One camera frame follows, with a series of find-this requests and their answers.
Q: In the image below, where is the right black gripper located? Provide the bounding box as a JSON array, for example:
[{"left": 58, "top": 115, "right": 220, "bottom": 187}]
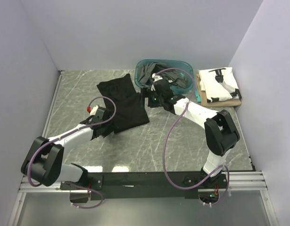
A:
[{"left": 137, "top": 88, "right": 164, "bottom": 108}]

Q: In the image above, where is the folded white printed t shirt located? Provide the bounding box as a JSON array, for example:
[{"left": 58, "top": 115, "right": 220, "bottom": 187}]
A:
[{"left": 199, "top": 67, "right": 242, "bottom": 103}]

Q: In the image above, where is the aluminium frame rail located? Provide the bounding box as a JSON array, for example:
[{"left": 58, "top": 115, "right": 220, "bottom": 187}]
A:
[{"left": 18, "top": 171, "right": 268, "bottom": 193}]

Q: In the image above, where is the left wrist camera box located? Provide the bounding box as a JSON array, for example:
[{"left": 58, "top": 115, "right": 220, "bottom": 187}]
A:
[{"left": 87, "top": 105, "right": 99, "bottom": 115}]

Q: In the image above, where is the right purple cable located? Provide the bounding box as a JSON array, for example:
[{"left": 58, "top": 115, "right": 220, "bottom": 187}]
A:
[{"left": 154, "top": 67, "right": 230, "bottom": 208}]

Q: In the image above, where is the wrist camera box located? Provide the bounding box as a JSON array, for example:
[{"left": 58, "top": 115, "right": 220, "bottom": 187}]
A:
[
  {"left": 151, "top": 73, "right": 163, "bottom": 82},
  {"left": 87, "top": 105, "right": 99, "bottom": 115}
]

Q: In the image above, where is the black t shirt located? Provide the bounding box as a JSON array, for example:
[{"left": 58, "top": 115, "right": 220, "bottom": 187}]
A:
[{"left": 97, "top": 74, "right": 149, "bottom": 134}]

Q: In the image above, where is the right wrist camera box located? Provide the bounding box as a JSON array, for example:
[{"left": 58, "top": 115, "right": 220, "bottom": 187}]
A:
[{"left": 151, "top": 73, "right": 163, "bottom": 82}]

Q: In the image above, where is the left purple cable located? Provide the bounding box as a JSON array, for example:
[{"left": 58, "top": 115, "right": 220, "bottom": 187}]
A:
[{"left": 26, "top": 96, "right": 117, "bottom": 209}]

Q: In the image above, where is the grey t shirt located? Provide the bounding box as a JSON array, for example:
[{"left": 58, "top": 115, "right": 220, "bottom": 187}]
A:
[{"left": 137, "top": 62, "right": 187, "bottom": 89}]

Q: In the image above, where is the purple cable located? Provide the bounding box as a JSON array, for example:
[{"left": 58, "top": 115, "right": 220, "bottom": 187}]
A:
[
  {"left": 154, "top": 67, "right": 230, "bottom": 208},
  {"left": 26, "top": 96, "right": 117, "bottom": 209}
]

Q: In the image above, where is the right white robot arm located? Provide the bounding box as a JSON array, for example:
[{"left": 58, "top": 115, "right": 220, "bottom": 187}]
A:
[{"left": 141, "top": 79, "right": 240, "bottom": 188}]

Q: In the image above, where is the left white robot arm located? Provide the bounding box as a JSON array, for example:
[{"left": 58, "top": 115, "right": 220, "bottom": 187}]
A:
[{"left": 21, "top": 106, "right": 114, "bottom": 189}]

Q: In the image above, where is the teal plastic basket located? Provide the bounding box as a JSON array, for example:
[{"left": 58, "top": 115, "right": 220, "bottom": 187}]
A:
[{"left": 134, "top": 59, "right": 194, "bottom": 94}]

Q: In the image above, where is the black mounting beam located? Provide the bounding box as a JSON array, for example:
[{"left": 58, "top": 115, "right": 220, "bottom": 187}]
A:
[{"left": 60, "top": 171, "right": 228, "bottom": 202}]

